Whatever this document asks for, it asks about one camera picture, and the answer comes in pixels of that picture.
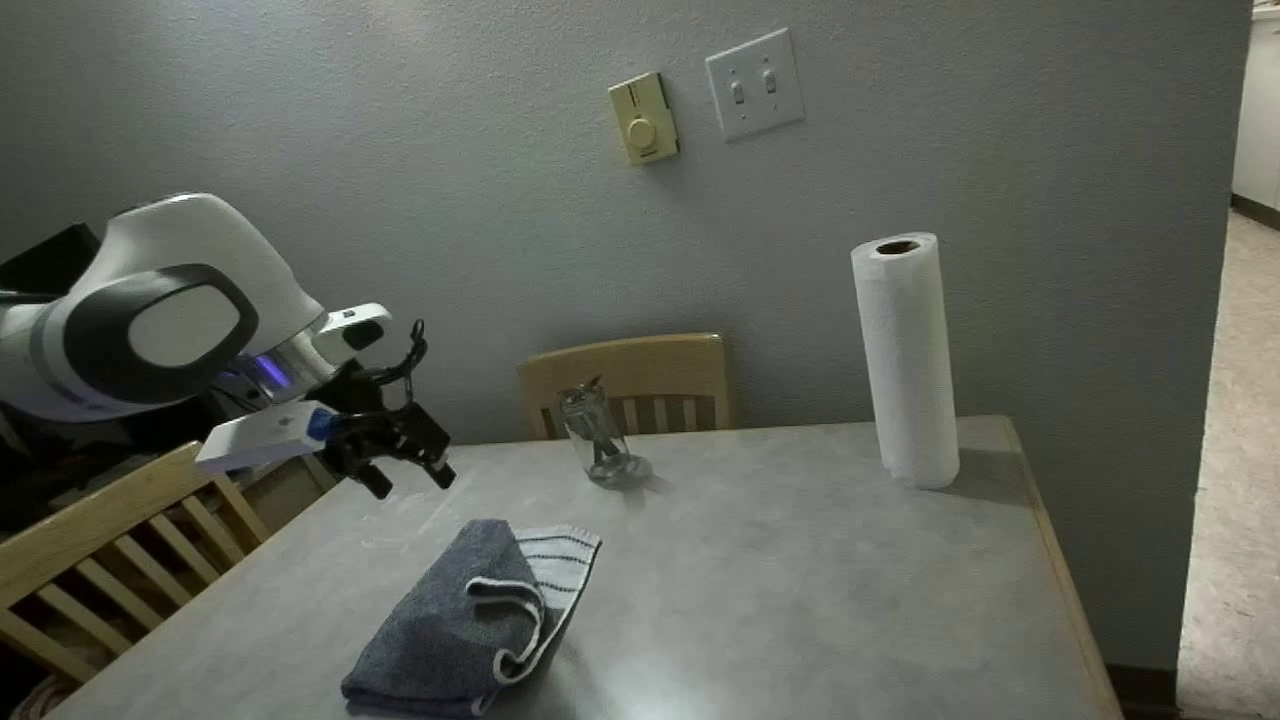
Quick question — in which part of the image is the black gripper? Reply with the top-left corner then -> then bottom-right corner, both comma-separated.
320,366 -> 457,500

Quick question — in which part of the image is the blue striped towel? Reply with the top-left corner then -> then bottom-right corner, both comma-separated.
338,521 -> 600,720

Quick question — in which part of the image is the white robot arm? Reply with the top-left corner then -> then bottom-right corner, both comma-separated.
0,192 -> 457,500

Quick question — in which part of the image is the white paper towel roll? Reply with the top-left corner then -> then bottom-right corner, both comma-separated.
851,233 -> 958,487

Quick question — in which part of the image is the wooden chair behind table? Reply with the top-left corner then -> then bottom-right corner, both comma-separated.
516,333 -> 737,440

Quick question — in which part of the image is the wooden chair at left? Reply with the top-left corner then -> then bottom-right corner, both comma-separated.
0,443 -> 333,683

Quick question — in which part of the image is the black monitor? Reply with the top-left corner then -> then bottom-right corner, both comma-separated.
0,223 -> 98,303

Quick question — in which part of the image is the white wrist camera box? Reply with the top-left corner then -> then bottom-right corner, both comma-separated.
194,399 -> 338,476

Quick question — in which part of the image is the white light switch plate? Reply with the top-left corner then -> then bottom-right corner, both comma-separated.
704,28 -> 802,138

